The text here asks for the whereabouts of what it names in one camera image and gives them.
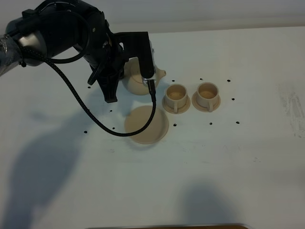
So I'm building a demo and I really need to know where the beige saucer under teacup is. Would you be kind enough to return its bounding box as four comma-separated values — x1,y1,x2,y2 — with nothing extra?
162,96,191,114
192,92,221,112

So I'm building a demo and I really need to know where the beige saucer under far teacup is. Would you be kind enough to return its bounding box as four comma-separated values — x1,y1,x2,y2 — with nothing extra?
192,92,221,112

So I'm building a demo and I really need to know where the beige ceramic teapot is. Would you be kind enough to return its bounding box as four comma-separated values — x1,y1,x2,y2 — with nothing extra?
121,57,167,96

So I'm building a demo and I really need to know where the black braided camera cable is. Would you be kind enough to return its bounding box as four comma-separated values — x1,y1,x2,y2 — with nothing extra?
18,45,157,137

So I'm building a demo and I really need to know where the beige teacup far right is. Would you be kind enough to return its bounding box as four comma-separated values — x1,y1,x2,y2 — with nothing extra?
196,83,219,112

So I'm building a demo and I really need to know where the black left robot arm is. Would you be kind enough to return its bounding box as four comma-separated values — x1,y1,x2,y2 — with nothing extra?
0,0,124,103

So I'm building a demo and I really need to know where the beige teacup near teapot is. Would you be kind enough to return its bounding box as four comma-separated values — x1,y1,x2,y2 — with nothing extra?
164,84,188,112

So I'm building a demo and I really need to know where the beige saucer under near teacup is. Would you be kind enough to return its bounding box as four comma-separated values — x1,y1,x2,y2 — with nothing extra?
162,96,191,114

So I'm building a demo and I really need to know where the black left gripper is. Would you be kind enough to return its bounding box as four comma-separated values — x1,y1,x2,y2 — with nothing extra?
84,11,119,103

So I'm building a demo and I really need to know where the beige round teapot saucer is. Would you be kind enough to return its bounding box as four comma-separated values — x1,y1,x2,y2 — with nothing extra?
124,105,169,145

